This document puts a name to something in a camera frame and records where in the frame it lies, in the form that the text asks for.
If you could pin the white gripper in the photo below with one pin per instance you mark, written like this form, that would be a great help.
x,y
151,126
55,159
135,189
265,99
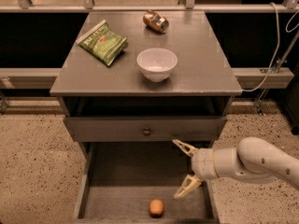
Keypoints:
x,y
203,164

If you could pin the small orange fruit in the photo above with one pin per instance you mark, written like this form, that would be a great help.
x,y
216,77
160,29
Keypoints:
x,y
156,208

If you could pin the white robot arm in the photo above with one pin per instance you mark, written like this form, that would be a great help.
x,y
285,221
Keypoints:
x,y
253,160

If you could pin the round brass drawer knob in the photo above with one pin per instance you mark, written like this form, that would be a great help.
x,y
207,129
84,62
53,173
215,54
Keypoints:
x,y
146,131

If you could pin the open grey middle drawer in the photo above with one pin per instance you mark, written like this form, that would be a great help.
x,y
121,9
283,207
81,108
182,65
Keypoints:
x,y
121,179

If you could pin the grey wooden drawer cabinet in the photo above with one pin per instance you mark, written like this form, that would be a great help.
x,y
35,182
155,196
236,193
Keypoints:
x,y
202,84

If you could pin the closed grey top drawer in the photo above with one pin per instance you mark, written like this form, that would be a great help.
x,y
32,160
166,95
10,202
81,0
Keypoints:
x,y
128,129

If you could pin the white ceramic bowl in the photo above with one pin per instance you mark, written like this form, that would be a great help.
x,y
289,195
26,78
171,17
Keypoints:
x,y
156,64

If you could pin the metal support stand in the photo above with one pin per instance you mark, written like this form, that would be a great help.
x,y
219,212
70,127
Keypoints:
x,y
280,61

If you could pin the green chip bag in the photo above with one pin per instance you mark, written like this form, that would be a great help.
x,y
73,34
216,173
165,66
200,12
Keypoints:
x,y
102,43

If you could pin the crushed brown soda can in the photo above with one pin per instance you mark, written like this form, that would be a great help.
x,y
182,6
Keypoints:
x,y
156,21

